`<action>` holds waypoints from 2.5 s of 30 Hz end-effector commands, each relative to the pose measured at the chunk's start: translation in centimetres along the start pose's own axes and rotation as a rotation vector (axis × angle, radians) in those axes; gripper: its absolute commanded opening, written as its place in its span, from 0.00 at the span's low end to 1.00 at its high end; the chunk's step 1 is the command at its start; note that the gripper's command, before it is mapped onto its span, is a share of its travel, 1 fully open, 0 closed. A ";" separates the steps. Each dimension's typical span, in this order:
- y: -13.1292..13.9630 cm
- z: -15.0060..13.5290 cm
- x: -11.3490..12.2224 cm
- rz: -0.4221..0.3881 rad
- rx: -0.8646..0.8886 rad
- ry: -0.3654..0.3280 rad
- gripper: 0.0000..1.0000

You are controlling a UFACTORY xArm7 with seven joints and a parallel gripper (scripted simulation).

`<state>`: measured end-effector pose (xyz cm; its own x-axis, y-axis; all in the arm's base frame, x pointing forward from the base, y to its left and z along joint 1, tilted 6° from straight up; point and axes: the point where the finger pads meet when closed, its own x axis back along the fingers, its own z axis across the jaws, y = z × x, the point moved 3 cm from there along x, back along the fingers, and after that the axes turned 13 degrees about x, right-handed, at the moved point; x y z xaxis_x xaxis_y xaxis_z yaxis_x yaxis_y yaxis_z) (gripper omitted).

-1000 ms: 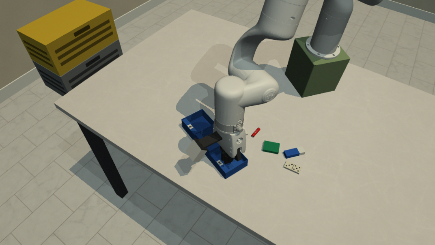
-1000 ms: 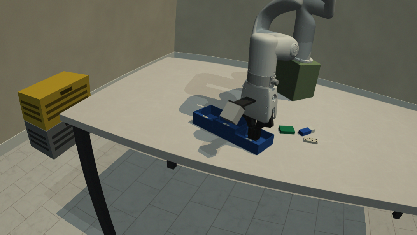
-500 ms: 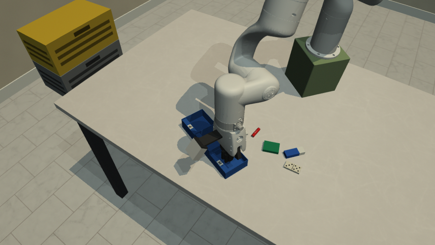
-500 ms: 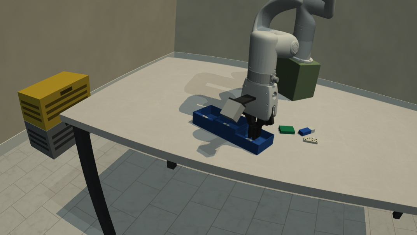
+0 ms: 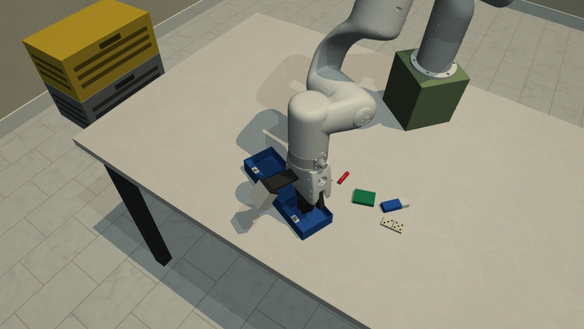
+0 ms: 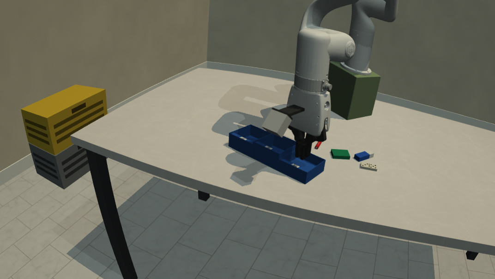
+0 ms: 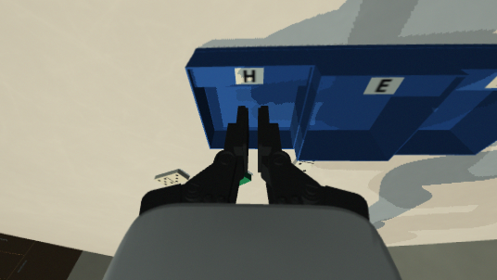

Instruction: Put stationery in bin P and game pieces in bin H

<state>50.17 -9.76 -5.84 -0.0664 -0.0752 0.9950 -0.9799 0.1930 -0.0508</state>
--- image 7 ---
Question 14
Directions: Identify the grey and cream domino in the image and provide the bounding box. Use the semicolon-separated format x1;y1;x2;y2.
154;169;190;186

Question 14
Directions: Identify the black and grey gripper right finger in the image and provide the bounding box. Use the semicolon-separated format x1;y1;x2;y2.
258;106;370;221

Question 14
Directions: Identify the blue rack of bins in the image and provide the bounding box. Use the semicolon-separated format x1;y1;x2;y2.
185;44;497;161

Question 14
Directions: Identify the white domino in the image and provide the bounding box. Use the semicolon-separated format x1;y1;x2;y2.
292;159;317;173

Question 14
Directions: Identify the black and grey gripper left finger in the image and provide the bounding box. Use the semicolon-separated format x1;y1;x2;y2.
139;106;249;215

